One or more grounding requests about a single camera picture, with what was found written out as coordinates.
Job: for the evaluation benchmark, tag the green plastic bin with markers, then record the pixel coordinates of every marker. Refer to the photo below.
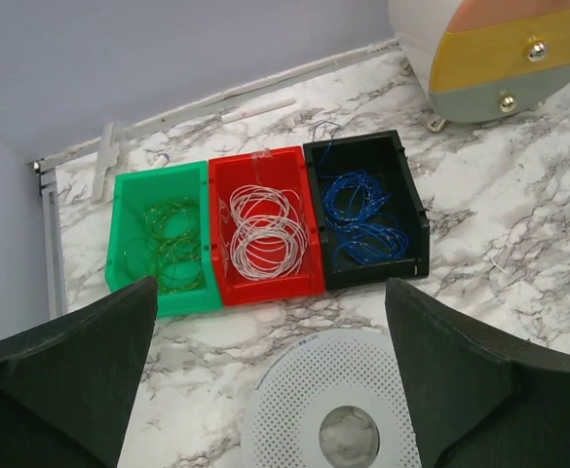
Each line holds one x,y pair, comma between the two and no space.
160,228

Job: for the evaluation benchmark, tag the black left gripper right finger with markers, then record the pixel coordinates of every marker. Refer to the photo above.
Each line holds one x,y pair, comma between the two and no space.
477,396

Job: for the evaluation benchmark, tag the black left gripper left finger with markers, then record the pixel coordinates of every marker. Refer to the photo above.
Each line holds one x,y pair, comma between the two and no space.
67,387

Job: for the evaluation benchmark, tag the aluminium frame rail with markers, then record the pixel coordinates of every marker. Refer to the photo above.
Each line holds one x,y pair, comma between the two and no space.
56,291

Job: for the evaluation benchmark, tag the red plastic bin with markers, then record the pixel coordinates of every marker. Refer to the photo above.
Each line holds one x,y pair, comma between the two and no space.
265,243

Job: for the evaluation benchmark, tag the round three-drawer cabinet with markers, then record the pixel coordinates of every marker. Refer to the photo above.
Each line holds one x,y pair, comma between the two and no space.
479,60

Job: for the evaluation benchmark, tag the white perforated cable spool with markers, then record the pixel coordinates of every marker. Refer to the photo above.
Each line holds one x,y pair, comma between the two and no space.
331,399

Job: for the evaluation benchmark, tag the black plastic bin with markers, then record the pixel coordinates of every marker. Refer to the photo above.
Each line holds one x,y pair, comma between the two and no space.
371,220

